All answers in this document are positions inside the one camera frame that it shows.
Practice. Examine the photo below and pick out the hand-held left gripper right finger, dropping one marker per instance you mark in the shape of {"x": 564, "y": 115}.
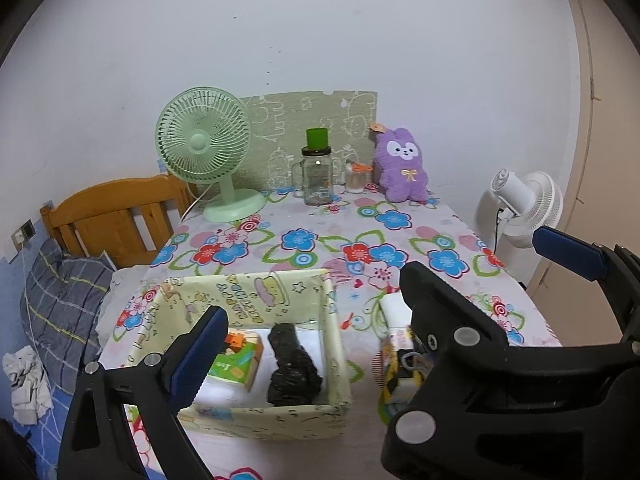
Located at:
{"x": 440, "y": 305}

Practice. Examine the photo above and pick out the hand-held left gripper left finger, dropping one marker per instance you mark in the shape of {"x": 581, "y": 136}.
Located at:
{"x": 195, "y": 355}

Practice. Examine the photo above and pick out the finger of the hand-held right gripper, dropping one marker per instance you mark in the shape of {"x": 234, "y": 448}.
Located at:
{"x": 570, "y": 252}

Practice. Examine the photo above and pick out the white cloth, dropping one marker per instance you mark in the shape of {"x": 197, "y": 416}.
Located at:
{"x": 395, "y": 310}
{"x": 27, "y": 385}

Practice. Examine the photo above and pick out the white printed plastic packet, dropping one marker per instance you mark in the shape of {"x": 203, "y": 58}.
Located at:
{"x": 397, "y": 360}

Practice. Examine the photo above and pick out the cartoon printed storage box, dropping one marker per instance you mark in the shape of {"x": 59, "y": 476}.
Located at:
{"x": 280, "y": 295}

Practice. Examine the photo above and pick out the small orange toy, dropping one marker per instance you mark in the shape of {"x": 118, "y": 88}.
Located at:
{"x": 235, "y": 342}

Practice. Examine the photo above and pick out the green tissue pack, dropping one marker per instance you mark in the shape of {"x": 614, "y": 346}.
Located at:
{"x": 240, "y": 367}

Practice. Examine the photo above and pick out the white standing fan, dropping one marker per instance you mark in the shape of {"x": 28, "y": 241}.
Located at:
{"x": 537, "y": 200}

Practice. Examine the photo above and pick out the black rolled cloth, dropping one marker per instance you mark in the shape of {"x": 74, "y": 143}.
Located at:
{"x": 290, "y": 360}

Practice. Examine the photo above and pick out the beige wooden door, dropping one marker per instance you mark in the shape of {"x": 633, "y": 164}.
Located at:
{"x": 615, "y": 135}

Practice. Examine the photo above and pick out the purple plush rabbit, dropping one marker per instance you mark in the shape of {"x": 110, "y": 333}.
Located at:
{"x": 402, "y": 175}

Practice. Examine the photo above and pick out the grey plaid pillow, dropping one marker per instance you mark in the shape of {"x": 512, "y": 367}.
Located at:
{"x": 65, "y": 300}

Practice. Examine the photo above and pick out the cotton swab jar orange lid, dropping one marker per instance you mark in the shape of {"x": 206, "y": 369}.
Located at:
{"x": 356, "y": 182}

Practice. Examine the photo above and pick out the floral tablecloth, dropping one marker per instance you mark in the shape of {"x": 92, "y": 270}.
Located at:
{"x": 300, "y": 220}

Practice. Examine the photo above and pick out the wooden bed headboard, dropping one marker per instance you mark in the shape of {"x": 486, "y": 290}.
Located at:
{"x": 115, "y": 210}

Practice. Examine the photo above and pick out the white crumpled cloth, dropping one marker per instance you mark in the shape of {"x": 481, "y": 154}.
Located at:
{"x": 27, "y": 385}

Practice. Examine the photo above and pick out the blue bed sheet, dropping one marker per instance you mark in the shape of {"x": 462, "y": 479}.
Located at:
{"x": 42, "y": 440}

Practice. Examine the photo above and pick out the glass jar mug green lid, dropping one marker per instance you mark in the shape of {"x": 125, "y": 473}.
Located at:
{"x": 315, "y": 180}

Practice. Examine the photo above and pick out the green desk fan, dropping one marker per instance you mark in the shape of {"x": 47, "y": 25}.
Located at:
{"x": 200, "y": 142}

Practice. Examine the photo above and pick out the green cartoon printed board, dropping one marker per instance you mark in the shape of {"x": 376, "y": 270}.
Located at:
{"x": 300, "y": 110}

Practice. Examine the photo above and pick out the wall socket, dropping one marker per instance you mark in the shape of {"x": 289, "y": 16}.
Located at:
{"x": 24, "y": 232}

